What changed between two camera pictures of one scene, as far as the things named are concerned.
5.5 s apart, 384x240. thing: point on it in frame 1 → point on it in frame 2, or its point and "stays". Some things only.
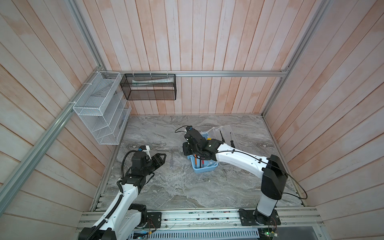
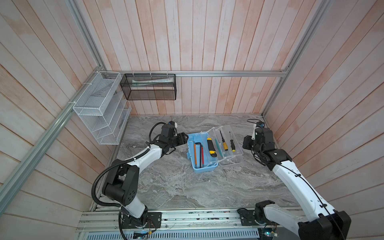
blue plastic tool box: [223, 133] stays
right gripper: [185, 147] → [246, 140]
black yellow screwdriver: [223, 140] stays
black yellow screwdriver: [232, 142] stays
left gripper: [162, 161] → [181, 138]
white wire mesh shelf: [104, 108] stays
